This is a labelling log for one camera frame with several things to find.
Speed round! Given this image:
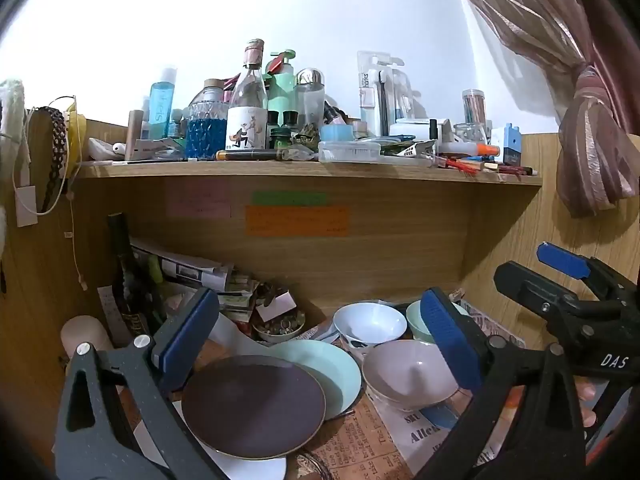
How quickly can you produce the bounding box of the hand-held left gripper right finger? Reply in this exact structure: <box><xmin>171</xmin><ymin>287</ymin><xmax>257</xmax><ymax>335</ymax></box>
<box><xmin>415</xmin><ymin>287</ymin><xmax>587</xmax><ymax>480</ymax></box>

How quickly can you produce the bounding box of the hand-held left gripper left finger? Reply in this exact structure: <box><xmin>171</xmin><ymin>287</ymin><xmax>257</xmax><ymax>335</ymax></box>
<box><xmin>54</xmin><ymin>287</ymin><xmax>231</xmax><ymax>480</ymax></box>

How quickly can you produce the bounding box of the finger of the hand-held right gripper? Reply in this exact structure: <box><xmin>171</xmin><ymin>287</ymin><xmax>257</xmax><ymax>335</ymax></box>
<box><xmin>494</xmin><ymin>261</ymin><xmax>596</xmax><ymax>332</ymax></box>
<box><xmin>537</xmin><ymin>242</ymin><xmax>640</xmax><ymax>307</ymax></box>

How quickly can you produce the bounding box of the mint green bowl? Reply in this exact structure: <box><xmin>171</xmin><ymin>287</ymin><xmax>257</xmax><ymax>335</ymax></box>
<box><xmin>406</xmin><ymin>300</ymin><xmax>471</xmax><ymax>345</ymax></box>

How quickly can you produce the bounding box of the lilac bowl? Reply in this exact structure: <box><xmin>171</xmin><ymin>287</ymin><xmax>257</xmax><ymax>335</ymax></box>
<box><xmin>361</xmin><ymin>339</ymin><xmax>461</xmax><ymax>413</ymax></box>

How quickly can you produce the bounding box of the white black-dotted bowl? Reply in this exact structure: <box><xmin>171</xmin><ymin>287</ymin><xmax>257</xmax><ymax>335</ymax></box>
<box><xmin>332</xmin><ymin>301</ymin><xmax>408</xmax><ymax>350</ymax></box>

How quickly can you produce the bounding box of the dark purple plate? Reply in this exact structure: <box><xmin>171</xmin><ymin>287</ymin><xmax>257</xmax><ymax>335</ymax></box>
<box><xmin>181</xmin><ymin>355</ymin><xmax>327</xmax><ymax>461</ymax></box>

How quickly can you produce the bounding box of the mint green plate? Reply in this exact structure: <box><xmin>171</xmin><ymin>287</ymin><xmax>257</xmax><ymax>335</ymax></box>
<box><xmin>269</xmin><ymin>339</ymin><xmax>362</xmax><ymax>421</ymax></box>

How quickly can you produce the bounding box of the person's right hand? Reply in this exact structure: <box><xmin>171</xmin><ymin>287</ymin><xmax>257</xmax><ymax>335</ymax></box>
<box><xmin>575</xmin><ymin>379</ymin><xmax>599</xmax><ymax>428</ymax></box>

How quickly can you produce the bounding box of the white paper sheet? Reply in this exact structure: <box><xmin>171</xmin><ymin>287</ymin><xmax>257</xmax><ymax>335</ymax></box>
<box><xmin>132</xmin><ymin>310</ymin><xmax>321</xmax><ymax>480</ymax></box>

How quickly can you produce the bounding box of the stack of newspapers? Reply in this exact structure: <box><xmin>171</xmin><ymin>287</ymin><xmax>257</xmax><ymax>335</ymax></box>
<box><xmin>129</xmin><ymin>237</ymin><xmax>261</xmax><ymax>323</ymax></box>

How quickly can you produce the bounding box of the small bowl of trinkets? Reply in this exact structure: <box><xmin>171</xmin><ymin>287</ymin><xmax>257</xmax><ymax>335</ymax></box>
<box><xmin>251</xmin><ymin>310</ymin><xmax>307</xmax><ymax>345</ymax></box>

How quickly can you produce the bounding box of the small white box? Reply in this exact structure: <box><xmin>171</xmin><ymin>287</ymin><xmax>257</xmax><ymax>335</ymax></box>
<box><xmin>255</xmin><ymin>290</ymin><xmax>297</xmax><ymax>322</ymax></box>

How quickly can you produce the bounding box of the dark wine bottle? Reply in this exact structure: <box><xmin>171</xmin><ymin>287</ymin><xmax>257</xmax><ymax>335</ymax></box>
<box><xmin>106</xmin><ymin>213</ymin><xmax>166</xmax><ymax>348</ymax></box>

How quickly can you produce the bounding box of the person's orange garment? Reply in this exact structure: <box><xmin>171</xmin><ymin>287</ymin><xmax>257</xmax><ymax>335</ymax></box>
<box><xmin>585</xmin><ymin>430</ymin><xmax>640</xmax><ymax>468</ymax></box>

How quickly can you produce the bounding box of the cream mug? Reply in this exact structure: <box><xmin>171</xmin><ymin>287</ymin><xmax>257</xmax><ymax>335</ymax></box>
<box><xmin>60</xmin><ymin>315</ymin><xmax>117</xmax><ymax>361</ymax></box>

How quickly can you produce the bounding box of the white and blue box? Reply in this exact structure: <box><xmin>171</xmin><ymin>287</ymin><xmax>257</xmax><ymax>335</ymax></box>
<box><xmin>491</xmin><ymin>122</ymin><xmax>523</xmax><ymax>167</ymax></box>

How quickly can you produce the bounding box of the pile of red pens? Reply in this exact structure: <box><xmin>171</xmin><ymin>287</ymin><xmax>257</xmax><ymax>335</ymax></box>
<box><xmin>435</xmin><ymin>155</ymin><xmax>542</xmax><ymax>177</ymax></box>

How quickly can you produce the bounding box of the pink sticky note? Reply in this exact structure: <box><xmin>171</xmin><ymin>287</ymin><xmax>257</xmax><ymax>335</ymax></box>
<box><xmin>166</xmin><ymin>185</ymin><xmax>232</xmax><ymax>219</ymax></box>

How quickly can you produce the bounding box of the orange marker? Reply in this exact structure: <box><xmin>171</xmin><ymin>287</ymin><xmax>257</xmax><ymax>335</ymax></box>
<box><xmin>440</xmin><ymin>142</ymin><xmax>501</xmax><ymax>157</ymax></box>

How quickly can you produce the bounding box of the printed newspaper liner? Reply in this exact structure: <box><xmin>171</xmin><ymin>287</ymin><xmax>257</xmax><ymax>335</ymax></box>
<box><xmin>170</xmin><ymin>300</ymin><xmax>526</xmax><ymax>480</ymax></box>

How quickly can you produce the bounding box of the pink striped curtain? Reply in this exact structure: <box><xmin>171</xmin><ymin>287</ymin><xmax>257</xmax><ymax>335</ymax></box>
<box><xmin>442</xmin><ymin>0</ymin><xmax>640</xmax><ymax>219</ymax></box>

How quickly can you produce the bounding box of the orange sticky note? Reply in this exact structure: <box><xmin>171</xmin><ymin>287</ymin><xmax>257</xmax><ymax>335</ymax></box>
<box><xmin>245</xmin><ymin>205</ymin><xmax>349</xmax><ymax>237</ymax></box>

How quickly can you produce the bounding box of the small glass jar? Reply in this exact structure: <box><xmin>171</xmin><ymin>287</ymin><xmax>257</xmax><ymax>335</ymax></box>
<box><xmin>452</xmin><ymin>122</ymin><xmax>488</xmax><ymax>145</ymax></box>

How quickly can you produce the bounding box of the green sticky note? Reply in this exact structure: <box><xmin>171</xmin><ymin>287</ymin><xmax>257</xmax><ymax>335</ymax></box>
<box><xmin>251</xmin><ymin>191</ymin><xmax>328</xmax><ymax>207</ymax></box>

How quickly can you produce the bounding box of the clear tube of sticks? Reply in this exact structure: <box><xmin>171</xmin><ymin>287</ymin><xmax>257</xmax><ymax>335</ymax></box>
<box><xmin>461</xmin><ymin>89</ymin><xmax>487</xmax><ymax>126</ymax></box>

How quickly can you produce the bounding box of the brown pen tube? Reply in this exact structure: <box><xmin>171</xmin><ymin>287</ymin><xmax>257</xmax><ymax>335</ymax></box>
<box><xmin>216</xmin><ymin>148</ymin><xmax>292</xmax><ymax>162</ymax></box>

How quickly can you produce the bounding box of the wooden shelf board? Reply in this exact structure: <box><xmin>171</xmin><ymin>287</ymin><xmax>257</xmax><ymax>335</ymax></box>
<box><xmin>75</xmin><ymin>159</ymin><xmax>544</xmax><ymax>201</ymax></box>

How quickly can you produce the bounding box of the faceted jar with blue liquid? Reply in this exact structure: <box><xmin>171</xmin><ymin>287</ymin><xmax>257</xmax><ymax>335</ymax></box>
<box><xmin>186</xmin><ymin>78</ymin><xmax>232</xmax><ymax>160</ymax></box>

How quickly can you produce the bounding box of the white rounded device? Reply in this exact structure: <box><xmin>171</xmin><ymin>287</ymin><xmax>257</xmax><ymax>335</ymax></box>
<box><xmin>88</xmin><ymin>137</ymin><xmax>127</xmax><ymax>162</ymax></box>

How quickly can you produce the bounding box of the wooden block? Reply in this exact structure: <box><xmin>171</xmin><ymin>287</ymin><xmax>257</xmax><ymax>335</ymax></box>
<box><xmin>125</xmin><ymin>110</ymin><xmax>146</xmax><ymax>161</ymax></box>

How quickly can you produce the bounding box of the clear glass bottle, fox label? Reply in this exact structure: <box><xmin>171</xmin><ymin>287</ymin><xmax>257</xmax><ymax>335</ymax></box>
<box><xmin>226</xmin><ymin>38</ymin><xmax>268</xmax><ymax>151</ymax></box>

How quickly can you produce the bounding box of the white square tag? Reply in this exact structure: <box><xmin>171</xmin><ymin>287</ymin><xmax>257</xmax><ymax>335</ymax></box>
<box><xmin>15</xmin><ymin>185</ymin><xmax>39</xmax><ymax>227</ymax></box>

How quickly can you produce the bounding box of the clear plastic case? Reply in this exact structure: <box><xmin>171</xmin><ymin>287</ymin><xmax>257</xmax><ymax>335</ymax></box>
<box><xmin>318</xmin><ymin>140</ymin><xmax>382</xmax><ymax>163</ymax></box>

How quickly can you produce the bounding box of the blue liquid plastic bottle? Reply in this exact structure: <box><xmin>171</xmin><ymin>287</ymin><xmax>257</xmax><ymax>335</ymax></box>
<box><xmin>149</xmin><ymin>66</ymin><xmax>179</xmax><ymax>140</ymax></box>

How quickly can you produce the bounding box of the yellow cloth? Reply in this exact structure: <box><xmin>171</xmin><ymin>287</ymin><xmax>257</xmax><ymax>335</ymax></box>
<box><xmin>64</xmin><ymin>101</ymin><xmax>87</xmax><ymax>171</ymax></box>

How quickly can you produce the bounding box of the light blue box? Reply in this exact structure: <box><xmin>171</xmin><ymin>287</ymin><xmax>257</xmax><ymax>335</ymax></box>
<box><xmin>320</xmin><ymin>124</ymin><xmax>354</xmax><ymax>143</ymax></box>

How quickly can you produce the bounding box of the black lace headband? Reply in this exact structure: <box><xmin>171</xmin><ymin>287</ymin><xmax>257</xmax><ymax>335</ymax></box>
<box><xmin>36</xmin><ymin>106</ymin><xmax>69</xmax><ymax>213</ymax></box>

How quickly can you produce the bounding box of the toothbrush package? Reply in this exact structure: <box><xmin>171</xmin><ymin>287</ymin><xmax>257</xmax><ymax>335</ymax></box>
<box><xmin>356</xmin><ymin>51</ymin><xmax>407</xmax><ymax>137</ymax></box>

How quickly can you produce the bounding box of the green pump bottle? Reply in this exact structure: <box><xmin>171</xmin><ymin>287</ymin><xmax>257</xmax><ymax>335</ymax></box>
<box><xmin>265</xmin><ymin>49</ymin><xmax>297</xmax><ymax>113</ymax></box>

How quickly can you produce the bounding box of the clear bottle with silver cap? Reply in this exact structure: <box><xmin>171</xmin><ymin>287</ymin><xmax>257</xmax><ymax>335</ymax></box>
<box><xmin>294</xmin><ymin>67</ymin><xmax>326</xmax><ymax>128</ymax></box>

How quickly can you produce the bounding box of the white fuzzy cloth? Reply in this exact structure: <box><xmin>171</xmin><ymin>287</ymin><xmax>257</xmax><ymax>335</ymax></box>
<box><xmin>0</xmin><ymin>79</ymin><xmax>26</xmax><ymax>136</ymax></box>

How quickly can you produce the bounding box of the white beaded cord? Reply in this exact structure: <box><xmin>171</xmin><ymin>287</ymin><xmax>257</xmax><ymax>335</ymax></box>
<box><xmin>67</xmin><ymin>190</ymin><xmax>89</xmax><ymax>291</ymax></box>

